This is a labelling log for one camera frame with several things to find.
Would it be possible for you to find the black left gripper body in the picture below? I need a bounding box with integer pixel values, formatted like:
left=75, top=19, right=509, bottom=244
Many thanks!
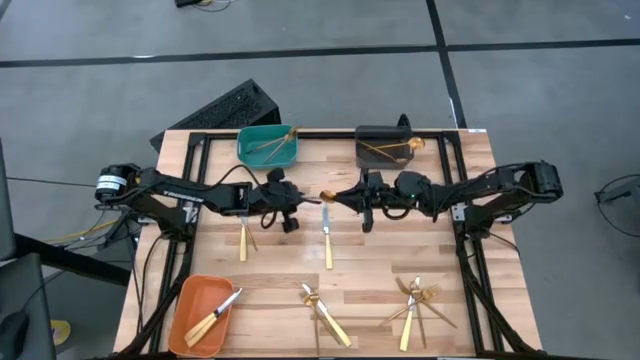
left=248, top=167, right=305, bottom=235

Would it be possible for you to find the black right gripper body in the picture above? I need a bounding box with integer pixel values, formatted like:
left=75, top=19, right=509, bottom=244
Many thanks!
left=359, top=169, right=433, bottom=234

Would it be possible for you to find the gold fork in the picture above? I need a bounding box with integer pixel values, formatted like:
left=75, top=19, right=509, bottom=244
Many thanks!
left=411, top=287, right=429, bottom=350
left=244, top=219, right=260, bottom=253
left=246, top=126, right=303, bottom=155
left=378, top=283, right=444, bottom=327
left=302, top=291, right=346, bottom=348
left=261, top=129, right=298, bottom=165
left=304, top=292, right=322, bottom=357
left=394, top=275, right=459, bottom=331

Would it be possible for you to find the cream handled knife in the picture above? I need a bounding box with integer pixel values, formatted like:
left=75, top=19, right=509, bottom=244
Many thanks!
left=183, top=313, right=220, bottom=347
left=238, top=216, right=249, bottom=264
left=321, top=201, right=335, bottom=272
left=187, top=286, right=245, bottom=350
left=299, top=281, right=353, bottom=349
left=398, top=275, right=423, bottom=353

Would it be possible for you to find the dark grey plastic bin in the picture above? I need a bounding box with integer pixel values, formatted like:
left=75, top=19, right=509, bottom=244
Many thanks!
left=353, top=124, right=417, bottom=171

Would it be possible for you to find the teal plastic bin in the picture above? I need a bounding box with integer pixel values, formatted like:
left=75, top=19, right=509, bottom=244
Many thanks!
left=235, top=123, right=301, bottom=171

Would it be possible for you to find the black computer tower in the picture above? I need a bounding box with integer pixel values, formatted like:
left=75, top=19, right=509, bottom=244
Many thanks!
left=149, top=77, right=283, bottom=153

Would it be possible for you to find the orange plastic bin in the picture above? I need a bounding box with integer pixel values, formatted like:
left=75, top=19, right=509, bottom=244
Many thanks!
left=166, top=273, right=237, bottom=359

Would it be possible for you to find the black stand base bar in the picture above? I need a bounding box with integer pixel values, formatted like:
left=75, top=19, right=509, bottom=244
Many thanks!
left=13, top=232, right=132, bottom=287

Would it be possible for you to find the yellow floor sticker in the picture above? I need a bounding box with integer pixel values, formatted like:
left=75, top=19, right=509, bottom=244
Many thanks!
left=49, top=319, right=72, bottom=347

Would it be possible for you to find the grey panel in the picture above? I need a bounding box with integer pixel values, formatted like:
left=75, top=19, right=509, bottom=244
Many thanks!
left=0, top=139, right=16, bottom=262

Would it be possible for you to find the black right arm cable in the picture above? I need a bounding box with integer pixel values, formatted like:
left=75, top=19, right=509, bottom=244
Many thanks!
left=380, top=199, right=410, bottom=222

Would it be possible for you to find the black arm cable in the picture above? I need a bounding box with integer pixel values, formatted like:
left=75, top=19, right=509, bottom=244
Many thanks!
left=380, top=199, right=410, bottom=222
left=207, top=163, right=266, bottom=197

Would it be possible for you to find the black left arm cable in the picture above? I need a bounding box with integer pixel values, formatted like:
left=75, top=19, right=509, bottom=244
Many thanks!
left=207, top=163, right=266, bottom=197

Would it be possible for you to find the yellow floor cable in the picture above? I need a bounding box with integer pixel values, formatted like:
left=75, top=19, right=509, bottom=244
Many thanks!
left=43, top=218, right=120, bottom=245

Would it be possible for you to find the black device with cables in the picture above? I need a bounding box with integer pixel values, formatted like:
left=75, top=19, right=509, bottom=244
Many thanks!
left=173, top=0, right=232, bottom=12

